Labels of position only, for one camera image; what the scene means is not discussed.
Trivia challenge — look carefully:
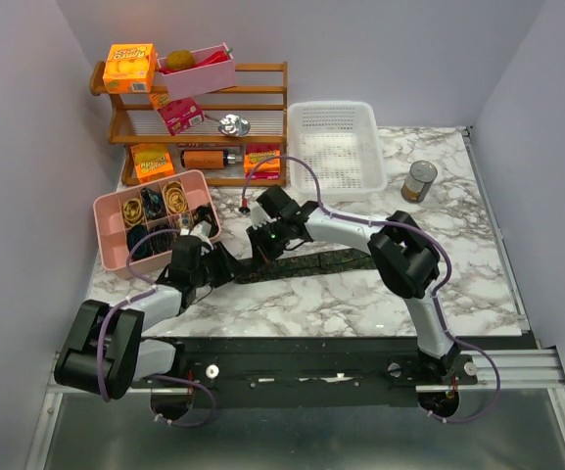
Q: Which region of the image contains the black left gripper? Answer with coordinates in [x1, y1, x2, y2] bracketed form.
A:
[191, 240, 249, 287]

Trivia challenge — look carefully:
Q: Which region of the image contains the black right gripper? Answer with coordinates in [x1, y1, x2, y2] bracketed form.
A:
[246, 219, 289, 271]

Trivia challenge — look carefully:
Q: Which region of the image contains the dark green nature-print tie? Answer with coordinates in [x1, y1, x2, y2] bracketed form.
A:
[235, 249, 375, 284]

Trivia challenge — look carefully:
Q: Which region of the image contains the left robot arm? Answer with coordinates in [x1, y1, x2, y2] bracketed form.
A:
[53, 235, 242, 401]

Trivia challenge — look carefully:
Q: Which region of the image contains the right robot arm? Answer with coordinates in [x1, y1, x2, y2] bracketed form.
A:
[240, 186, 459, 384]

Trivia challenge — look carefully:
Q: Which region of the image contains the rolled black patterned tie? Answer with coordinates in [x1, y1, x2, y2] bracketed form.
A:
[150, 223, 175, 255]

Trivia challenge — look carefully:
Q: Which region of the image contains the rolled colourful pop-art tie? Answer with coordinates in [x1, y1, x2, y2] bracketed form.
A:
[172, 212, 194, 231]

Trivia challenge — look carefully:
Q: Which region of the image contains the rolled dark gold-print tie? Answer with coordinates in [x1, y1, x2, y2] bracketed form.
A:
[193, 204, 214, 226]

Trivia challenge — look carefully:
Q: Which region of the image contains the rolled blue striped tie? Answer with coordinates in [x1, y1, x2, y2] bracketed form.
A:
[126, 224, 153, 261]

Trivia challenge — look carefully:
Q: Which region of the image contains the rolled gold tie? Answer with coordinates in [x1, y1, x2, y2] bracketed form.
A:
[162, 181, 188, 214]

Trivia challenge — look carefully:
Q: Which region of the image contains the pink divided organizer box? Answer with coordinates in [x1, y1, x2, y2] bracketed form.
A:
[93, 170, 221, 279]

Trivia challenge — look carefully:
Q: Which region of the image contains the rolled dark blue tie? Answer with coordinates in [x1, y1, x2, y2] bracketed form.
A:
[140, 187, 165, 219]

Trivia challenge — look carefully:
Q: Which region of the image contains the rolled yellow tie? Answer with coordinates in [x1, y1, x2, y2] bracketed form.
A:
[121, 198, 144, 227]

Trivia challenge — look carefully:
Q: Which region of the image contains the orange Scrub Mommy box bottom right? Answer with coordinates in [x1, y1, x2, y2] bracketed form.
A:
[243, 143, 281, 180]

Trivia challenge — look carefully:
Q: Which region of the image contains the wooden shelf rack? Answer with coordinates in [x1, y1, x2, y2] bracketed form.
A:
[108, 62, 288, 186]

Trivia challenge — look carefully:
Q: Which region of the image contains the orange cylindrical bottle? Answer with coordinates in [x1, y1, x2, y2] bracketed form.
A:
[180, 149, 243, 169]

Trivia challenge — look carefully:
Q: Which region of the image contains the orange Scrub Daddy box bottom left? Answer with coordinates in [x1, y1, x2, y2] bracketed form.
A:
[130, 144, 175, 184]

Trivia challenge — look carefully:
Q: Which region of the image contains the orange scrub daddy box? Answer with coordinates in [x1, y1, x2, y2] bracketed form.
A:
[130, 144, 175, 184]
[103, 43, 158, 94]

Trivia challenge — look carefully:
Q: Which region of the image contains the white plastic basket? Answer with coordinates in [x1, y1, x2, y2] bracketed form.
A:
[287, 101, 388, 202]

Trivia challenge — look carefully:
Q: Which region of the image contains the silver metal scoop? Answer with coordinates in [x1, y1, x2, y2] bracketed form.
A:
[205, 114, 251, 137]

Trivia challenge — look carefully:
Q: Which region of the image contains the pink sponge box middle shelf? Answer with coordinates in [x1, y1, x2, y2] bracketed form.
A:
[149, 93, 205, 136]

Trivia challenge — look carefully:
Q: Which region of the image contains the metal tin can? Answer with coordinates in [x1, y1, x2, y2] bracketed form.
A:
[400, 161, 438, 203]

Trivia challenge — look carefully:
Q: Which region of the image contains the pink rectangular tray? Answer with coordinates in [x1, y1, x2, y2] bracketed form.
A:
[154, 43, 237, 100]

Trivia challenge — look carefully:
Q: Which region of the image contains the red chili pepper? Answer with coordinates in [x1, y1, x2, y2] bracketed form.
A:
[157, 49, 233, 74]

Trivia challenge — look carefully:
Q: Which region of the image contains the brown round sponge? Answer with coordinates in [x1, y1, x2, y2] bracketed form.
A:
[165, 50, 196, 71]

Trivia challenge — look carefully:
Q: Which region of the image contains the orange Scrub Daddy box top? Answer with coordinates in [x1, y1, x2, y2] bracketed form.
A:
[103, 43, 158, 94]

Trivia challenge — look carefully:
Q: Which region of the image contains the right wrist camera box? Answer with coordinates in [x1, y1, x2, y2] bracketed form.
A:
[250, 204, 270, 228]

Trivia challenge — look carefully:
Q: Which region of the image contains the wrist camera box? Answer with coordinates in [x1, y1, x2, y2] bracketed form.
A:
[250, 204, 270, 228]
[189, 221, 212, 245]

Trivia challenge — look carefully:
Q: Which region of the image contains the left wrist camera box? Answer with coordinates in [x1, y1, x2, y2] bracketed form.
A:
[189, 221, 212, 245]

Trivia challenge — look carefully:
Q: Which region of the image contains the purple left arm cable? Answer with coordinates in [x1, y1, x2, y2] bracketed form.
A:
[95, 220, 218, 430]

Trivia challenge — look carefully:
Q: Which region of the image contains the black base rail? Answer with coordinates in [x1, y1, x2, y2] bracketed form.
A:
[66, 335, 565, 410]

